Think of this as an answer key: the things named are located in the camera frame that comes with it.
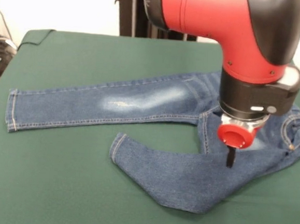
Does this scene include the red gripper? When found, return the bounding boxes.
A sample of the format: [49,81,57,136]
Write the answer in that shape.
[214,115,267,171]

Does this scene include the blue denim jeans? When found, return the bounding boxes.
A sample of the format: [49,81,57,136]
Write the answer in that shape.
[0,55,300,222]

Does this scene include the dark green table cloth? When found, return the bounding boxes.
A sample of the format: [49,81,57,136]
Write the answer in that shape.
[0,25,300,224]

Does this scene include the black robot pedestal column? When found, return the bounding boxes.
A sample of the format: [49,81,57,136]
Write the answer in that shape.
[111,0,201,43]

